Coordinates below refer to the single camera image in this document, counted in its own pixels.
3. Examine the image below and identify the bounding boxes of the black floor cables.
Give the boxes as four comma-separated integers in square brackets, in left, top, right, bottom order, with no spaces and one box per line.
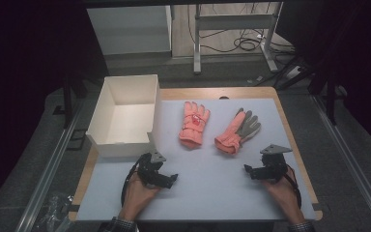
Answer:
[186,2,297,55]

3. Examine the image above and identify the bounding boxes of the pink glove with red tag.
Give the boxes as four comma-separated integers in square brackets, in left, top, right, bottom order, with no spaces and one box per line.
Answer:
[178,101,212,150]

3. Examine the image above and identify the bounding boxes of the light blue table mat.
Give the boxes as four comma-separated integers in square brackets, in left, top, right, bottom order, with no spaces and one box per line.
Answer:
[75,98,317,222]

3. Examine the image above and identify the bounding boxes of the white box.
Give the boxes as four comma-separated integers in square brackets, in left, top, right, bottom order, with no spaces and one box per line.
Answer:
[85,73,162,159]

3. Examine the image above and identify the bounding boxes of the black stand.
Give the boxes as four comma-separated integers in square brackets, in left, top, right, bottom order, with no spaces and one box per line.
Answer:
[275,53,340,126]
[61,74,89,131]

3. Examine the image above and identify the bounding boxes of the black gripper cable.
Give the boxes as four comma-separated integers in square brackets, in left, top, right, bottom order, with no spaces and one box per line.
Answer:
[284,163,303,210]
[121,157,144,208]

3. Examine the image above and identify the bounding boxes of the aluminium rail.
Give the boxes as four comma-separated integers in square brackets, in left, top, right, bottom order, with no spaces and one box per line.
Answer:
[311,94,371,232]
[14,96,89,232]

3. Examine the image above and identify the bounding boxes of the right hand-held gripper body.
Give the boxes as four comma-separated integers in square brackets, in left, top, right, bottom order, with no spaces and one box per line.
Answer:
[259,143,294,185]

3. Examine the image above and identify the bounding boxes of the pink glove with grey palm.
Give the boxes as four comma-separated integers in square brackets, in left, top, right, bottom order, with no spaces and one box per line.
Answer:
[214,107,262,156]

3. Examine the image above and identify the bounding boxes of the white cabinet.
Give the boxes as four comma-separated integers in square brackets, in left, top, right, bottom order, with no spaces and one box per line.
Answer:
[86,4,173,56]

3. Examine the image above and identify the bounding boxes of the white power strip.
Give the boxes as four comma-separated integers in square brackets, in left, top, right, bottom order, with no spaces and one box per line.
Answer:
[285,65,303,80]

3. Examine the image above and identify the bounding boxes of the person's left hand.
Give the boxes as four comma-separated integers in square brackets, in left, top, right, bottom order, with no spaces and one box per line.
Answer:
[119,171,161,221]

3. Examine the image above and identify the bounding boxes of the wooden table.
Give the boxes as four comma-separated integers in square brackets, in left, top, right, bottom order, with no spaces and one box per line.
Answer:
[68,85,324,223]

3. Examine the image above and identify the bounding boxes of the clear plastic bag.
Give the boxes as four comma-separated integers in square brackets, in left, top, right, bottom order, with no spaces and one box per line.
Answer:
[39,191,74,232]

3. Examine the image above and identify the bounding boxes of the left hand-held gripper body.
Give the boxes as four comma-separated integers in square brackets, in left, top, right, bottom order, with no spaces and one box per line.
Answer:
[136,149,168,189]

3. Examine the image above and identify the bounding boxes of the white metal desk frame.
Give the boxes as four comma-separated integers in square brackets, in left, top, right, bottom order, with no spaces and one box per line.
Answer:
[192,1,285,75]

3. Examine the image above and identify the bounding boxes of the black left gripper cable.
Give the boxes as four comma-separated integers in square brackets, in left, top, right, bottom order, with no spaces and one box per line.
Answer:
[121,157,144,208]

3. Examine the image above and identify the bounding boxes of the person's right hand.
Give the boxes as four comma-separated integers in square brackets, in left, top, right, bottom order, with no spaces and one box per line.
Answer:
[262,166,305,224]

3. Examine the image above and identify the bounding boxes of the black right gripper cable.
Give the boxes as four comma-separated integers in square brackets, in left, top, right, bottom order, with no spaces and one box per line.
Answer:
[284,163,303,210]

